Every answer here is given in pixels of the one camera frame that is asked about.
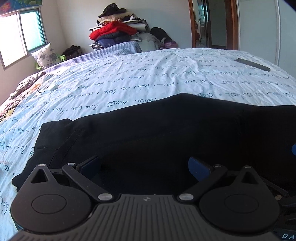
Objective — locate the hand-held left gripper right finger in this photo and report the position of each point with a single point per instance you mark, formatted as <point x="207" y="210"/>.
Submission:
<point x="198" y="168"/>

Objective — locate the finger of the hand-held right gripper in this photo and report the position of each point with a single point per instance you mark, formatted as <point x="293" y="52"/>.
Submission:
<point x="294" y="151"/>
<point x="277" y="188"/>

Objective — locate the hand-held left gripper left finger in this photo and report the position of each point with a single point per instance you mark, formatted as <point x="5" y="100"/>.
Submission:
<point x="91" y="166"/>

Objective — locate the black pants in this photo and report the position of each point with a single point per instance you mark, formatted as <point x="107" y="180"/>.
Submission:
<point x="161" y="129"/>

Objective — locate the grey remote control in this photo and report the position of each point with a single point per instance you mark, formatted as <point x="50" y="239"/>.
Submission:
<point x="253" y="64"/>

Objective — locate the white script-printed bed quilt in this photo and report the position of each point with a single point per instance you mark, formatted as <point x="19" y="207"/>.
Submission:
<point x="138" y="76"/>

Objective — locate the patterned floral blanket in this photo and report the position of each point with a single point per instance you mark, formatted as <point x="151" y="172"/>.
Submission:
<point x="20" y="90"/>

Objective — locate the green plastic stool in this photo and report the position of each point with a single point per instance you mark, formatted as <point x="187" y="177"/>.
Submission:
<point x="62" y="57"/>

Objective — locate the black bag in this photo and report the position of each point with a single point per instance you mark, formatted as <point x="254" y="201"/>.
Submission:
<point x="72" y="52"/>

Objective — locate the blue knit blanket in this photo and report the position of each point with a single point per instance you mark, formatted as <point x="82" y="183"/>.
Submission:
<point x="111" y="49"/>

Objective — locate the floral pillow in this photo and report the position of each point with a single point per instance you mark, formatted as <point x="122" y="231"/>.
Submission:
<point x="46" y="56"/>

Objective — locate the checkered cloth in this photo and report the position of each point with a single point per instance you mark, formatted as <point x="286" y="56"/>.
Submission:
<point x="95" y="45"/>

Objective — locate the white wardrobe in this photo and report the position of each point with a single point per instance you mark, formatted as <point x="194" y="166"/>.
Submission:
<point x="261" y="30"/>

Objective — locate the purple bag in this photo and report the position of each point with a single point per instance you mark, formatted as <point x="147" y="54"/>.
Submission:
<point x="170" y="44"/>

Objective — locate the navy puffer jacket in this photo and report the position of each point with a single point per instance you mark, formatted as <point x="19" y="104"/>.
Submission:
<point x="111" y="41"/>

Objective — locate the grey garment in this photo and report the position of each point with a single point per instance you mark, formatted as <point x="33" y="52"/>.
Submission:
<point x="146" y="42"/>

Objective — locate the red puffer jacket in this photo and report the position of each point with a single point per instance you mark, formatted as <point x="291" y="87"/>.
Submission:
<point x="113" y="30"/>

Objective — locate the black backpack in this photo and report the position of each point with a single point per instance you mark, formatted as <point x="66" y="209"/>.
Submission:
<point x="160" y="34"/>

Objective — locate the teal door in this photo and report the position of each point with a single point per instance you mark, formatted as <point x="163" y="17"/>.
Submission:
<point x="204" y="23"/>

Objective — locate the green-framed window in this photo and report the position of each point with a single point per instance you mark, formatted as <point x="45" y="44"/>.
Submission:
<point x="25" y="34"/>

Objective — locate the cream folded garments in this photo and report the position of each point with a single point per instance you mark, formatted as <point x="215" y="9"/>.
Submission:
<point x="111" y="19"/>

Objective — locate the black and white bedding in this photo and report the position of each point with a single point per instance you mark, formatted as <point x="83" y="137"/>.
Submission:
<point x="137" y="24"/>

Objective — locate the black garment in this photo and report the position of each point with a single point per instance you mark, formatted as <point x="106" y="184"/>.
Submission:
<point x="112" y="10"/>

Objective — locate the floral window valance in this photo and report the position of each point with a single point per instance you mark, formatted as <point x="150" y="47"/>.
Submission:
<point x="18" y="4"/>

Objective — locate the wooden door frame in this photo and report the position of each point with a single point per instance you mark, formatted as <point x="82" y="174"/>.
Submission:
<point x="231" y="23"/>

